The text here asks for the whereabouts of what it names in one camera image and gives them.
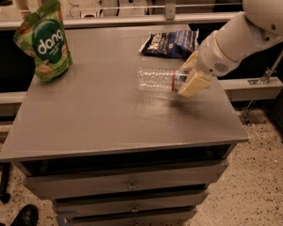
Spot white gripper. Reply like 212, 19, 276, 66
178, 30, 241, 97

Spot middle grey drawer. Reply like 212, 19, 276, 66
55, 190, 208, 218

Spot clear plastic water bottle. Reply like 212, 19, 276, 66
137, 68, 189, 93

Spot grey drawer cabinet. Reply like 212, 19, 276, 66
0, 24, 250, 226

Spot black shoe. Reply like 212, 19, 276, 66
10, 204, 39, 226

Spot grey metal rail frame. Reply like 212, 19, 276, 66
0, 0, 283, 102

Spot bottom grey drawer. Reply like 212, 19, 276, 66
57, 207, 195, 226

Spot blue chip bag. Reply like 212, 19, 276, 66
139, 30, 199, 59

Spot grey drawer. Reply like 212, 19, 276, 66
55, 190, 208, 218
57, 207, 195, 226
25, 159, 228, 200

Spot top grey drawer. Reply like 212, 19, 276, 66
25, 159, 228, 200

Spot green dang snack bag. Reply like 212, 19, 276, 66
13, 0, 73, 82

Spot black chair leg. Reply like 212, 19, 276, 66
0, 162, 10, 203

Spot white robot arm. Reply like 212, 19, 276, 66
178, 0, 283, 97

